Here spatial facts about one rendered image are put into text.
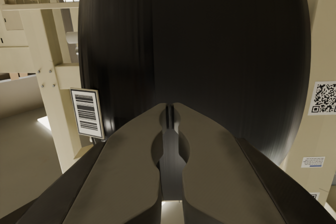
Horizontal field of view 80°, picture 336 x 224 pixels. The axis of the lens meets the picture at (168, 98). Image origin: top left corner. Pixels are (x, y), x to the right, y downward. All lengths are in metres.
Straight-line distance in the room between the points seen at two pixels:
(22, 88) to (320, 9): 7.81
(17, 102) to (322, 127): 7.86
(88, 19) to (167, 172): 0.21
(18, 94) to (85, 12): 7.69
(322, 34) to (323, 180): 0.35
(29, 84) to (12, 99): 0.63
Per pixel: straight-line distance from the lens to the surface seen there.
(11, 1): 1.00
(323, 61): 0.50
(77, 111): 0.26
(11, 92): 7.89
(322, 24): 0.48
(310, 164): 0.60
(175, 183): 0.30
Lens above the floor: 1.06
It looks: 20 degrees up
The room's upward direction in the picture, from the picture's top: 178 degrees clockwise
